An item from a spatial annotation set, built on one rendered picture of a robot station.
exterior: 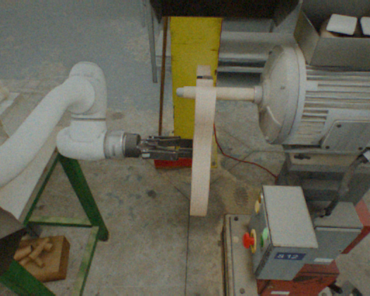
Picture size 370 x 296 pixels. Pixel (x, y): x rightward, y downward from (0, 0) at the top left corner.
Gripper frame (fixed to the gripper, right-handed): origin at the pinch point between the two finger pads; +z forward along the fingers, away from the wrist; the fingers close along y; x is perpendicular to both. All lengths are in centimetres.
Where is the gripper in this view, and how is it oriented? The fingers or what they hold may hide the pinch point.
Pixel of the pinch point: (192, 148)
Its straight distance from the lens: 83.7
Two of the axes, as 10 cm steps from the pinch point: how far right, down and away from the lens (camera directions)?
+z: 10.0, 0.5, -0.3
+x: 0.3, -9.1, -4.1
